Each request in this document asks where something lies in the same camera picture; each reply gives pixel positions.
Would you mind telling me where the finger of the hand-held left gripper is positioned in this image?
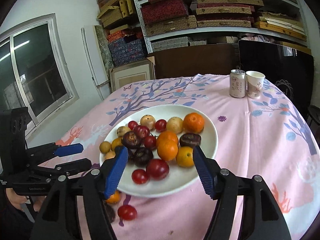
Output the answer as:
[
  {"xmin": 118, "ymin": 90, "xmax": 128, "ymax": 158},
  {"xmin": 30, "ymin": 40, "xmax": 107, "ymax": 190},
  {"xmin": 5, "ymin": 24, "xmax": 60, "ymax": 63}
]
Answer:
[
  {"xmin": 37, "ymin": 158, "xmax": 92, "ymax": 178},
  {"xmin": 26, "ymin": 142, "xmax": 84, "ymax": 160}
]

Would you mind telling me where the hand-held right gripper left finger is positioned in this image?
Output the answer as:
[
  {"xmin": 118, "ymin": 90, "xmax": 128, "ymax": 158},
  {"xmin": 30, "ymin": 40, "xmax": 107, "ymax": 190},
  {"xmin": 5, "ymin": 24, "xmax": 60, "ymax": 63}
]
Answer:
[{"xmin": 30, "ymin": 146, "xmax": 129, "ymax": 240}]

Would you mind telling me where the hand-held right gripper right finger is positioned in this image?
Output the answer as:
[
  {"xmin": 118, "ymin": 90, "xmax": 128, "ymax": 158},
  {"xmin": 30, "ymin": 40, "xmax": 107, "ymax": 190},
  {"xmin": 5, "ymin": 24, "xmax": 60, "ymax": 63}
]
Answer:
[{"xmin": 192, "ymin": 145, "xmax": 292, "ymax": 240}]

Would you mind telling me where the dark purple passion fruit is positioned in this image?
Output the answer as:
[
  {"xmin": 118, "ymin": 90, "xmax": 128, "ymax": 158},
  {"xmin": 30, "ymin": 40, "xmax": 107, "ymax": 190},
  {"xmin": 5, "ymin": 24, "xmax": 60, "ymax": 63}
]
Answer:
[
  {"xmin": 104, "ymin": 201, "xmax": 116, "ymax": 223},
  {"xmin": 134, "ymin": 147, "xmax": 154, "ymax": 167},
  {"xmin": 121, "ymin": 131, "xmax": 142, "ymax": 148},
  {"xmin": 179, "ymin": 133, "xmax": 202, "ymax": 147}
]

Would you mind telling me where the white plate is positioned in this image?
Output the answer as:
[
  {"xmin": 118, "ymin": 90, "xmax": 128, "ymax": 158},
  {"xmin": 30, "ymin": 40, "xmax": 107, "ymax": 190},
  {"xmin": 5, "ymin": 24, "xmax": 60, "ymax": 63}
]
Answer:
[{"xmin": 99, "ymin": 105, "xmax": 218, "ymax": 197}]

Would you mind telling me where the red plum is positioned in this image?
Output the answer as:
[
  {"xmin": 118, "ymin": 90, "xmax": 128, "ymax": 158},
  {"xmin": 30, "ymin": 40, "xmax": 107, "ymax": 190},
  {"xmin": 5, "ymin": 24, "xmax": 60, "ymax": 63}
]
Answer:
[
  {"xmin": 146, "ymin": 159, "xmax": 170, "ymax": 180},
  {"xmin": 132, "ymin": 125, "xmax": 151, "ymax": 140}
]

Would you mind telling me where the orange mandarin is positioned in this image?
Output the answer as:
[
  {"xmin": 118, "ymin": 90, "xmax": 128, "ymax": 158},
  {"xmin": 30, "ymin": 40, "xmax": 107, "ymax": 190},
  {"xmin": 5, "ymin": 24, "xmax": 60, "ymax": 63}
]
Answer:
[
  {"xmin": 156, "ymin": 130, "xmax": 179, "ymax": 145},
  {"xmin": 183, "ymin": 112, "xmax": 205, "ymax": 134},
  {"xmin": 157, "ymin": 139, "xmax": 179, "ymax": 161}
]

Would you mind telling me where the person's left forearm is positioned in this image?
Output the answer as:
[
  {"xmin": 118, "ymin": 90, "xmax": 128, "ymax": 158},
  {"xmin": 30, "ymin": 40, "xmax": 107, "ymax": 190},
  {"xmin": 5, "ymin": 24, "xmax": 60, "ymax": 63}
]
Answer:
[{"xmin": 0, "ymin": 205, "xmax": 35, "ymax": 240}]

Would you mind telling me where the person's left hand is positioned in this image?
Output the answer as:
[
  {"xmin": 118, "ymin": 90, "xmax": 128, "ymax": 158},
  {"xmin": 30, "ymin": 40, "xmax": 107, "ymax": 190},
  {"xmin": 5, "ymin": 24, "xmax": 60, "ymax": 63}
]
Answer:
[{"xmin": 5, "ymin": 189, "xmax": 43, "ymax": 212}]

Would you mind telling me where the pink printed tablecloth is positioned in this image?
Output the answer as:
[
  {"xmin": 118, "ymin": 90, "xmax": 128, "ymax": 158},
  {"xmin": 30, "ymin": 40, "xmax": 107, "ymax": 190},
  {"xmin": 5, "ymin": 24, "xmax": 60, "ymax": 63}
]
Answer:
[{"xmin": 56, "ymin": 74, "xmax": 320, "ymax": 240}]

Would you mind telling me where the white framed window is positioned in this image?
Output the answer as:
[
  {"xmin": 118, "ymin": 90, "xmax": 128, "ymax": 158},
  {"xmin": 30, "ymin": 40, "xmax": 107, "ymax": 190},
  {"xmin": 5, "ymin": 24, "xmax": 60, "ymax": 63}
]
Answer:
[{"xmin": 0, "ymin": 14, "xmax": 79, "ymax": 138}]

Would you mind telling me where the white leaning board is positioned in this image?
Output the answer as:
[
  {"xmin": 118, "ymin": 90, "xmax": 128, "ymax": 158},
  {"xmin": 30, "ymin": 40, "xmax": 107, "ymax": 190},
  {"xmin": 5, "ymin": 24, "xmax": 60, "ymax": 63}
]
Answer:
[{"xmin": 81, "ymin": 25, "xmax": 110, "ymax": 100}]

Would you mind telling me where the pale drink can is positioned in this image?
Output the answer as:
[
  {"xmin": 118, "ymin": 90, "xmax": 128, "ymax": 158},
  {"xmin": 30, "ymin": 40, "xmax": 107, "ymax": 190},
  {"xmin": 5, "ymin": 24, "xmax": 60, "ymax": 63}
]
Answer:
[{"xmin": 229, "ymin": 69, "xmax": 246, "ymax": 98}]

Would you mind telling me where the framed beige board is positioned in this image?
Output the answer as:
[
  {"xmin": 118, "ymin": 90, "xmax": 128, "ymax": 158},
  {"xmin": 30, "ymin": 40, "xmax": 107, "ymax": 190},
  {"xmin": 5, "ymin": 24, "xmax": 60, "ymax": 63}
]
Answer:
[{"xmin": 109, "ymin": 56, "xmax": 155, "ymax": 92}]

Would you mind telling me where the white paper cup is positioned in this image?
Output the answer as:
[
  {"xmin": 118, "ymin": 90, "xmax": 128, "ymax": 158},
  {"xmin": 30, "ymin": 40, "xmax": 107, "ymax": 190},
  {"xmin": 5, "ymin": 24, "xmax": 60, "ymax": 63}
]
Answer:
[{"xmin": 246, "ymin": 71, "xmax": 266, "ymax": 99}]

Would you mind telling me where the marble slab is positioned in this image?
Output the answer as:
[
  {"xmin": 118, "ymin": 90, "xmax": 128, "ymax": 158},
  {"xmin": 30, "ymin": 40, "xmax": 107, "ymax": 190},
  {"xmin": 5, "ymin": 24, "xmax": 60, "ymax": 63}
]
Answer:
[{"xmin": 94, "ymin": 25, "xmax": 114, "ymax": 68}]

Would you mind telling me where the dark brown board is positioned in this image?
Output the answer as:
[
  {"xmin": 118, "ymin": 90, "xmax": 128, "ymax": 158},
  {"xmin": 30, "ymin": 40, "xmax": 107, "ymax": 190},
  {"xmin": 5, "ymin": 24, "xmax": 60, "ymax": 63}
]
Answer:
[{"xmin": 147, "ymin": 44, "xmax": 237, "ymax": 79}]

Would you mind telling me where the stack of blue patterned boxes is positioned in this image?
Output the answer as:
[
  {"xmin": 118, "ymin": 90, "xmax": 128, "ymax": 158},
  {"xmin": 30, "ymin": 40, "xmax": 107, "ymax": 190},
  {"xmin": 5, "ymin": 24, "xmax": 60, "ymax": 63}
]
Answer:
[{"xmin": 107, "ymin": 30, "xmax": 148, "ymax": 67}]

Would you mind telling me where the glossy black panel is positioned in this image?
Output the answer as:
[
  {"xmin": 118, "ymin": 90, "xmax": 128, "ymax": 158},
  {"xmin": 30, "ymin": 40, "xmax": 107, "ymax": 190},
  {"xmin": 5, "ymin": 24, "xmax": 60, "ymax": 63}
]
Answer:
[{"xmin": 238, "ymin": 39, "xmax": 314, "ymax": 120}]

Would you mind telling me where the stack of tan boxes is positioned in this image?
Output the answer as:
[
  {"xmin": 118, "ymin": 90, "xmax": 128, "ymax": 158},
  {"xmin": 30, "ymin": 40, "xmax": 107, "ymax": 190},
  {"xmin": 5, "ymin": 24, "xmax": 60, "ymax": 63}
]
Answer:
[{"xmin": 97, "ymin": 0, "xmax": 140, "ymax": 29}]

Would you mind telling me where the pink cloth bundle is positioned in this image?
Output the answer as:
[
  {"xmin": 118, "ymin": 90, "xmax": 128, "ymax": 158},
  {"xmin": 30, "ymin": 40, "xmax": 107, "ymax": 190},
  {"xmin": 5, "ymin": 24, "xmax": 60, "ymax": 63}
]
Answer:
[{"xmin": 237, "ymin": 32, "xmax": 275, "ymax": 43}]

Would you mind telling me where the shelf with stacked boxes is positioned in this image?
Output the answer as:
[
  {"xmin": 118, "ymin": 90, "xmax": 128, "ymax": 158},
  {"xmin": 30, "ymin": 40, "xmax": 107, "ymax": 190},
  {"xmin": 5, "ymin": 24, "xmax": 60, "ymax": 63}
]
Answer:
[{"xmin": 134, "ymin": 0, "xmax": 308, "ymax": 52}]

